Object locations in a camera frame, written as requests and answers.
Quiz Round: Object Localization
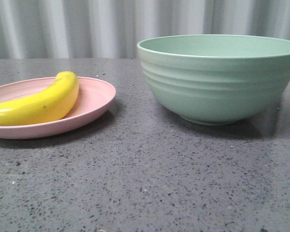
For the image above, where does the yellow banana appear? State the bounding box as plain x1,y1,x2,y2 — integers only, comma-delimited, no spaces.
0,71,79,126

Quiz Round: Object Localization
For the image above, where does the pink plate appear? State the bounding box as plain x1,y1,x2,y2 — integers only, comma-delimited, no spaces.
0,77,116,139

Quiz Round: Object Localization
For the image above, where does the green ribbed bowl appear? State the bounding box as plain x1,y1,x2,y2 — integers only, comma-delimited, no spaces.
137,34,290,125

